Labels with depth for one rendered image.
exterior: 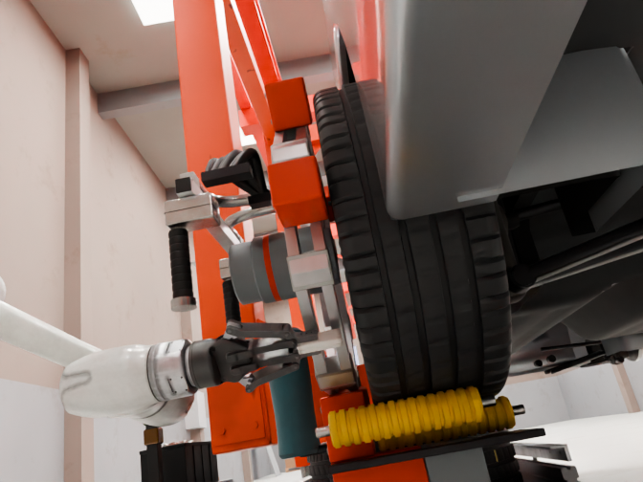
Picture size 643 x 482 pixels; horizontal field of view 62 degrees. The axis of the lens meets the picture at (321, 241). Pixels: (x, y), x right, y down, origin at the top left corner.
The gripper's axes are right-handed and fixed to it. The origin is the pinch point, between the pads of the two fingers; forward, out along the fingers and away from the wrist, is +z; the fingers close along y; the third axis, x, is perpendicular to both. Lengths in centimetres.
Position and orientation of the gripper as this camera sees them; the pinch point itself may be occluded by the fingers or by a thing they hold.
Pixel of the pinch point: (320, 340)
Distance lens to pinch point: 85.1
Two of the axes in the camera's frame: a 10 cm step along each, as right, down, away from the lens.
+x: -0.4, -4.0, 9.1
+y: -2.0, -8.9, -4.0
